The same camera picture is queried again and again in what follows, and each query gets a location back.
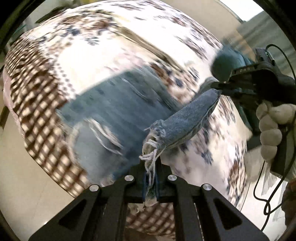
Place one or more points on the floral bed blanket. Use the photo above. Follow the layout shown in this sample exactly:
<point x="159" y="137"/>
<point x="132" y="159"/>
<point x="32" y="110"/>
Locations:
<point x="79" y="48"/>

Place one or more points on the blue denim jeans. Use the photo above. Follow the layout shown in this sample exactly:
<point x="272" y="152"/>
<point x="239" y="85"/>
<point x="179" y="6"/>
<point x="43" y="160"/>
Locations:
<point x="129" y="118"/>

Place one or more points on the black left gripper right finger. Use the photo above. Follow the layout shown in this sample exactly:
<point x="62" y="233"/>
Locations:
<point x="201" y="212"/>

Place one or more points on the dark green fleece blanket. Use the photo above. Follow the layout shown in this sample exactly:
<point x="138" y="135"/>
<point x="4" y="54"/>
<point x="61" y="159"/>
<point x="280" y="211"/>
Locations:
<point x="226" y="60"/>

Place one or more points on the white gloved right hand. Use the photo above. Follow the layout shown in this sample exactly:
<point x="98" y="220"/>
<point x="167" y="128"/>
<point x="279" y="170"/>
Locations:
<point x="270" y="118"/>

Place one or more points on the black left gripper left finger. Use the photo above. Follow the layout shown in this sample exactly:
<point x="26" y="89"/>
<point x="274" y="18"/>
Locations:
<point x="98" y="213"/>

